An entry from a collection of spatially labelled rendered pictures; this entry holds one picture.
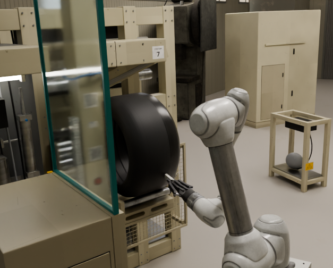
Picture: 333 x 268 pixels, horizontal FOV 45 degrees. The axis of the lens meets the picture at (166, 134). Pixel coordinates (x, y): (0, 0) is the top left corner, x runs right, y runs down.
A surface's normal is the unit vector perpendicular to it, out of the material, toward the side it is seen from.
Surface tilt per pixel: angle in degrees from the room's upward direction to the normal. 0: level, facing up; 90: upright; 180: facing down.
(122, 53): 90
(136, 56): 90
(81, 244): 90
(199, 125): 84
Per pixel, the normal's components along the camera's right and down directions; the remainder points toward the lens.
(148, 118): 0.41, -0.50
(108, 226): 0.59, 0.19
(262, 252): 0.69, -0.18
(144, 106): 0.28, -0.72
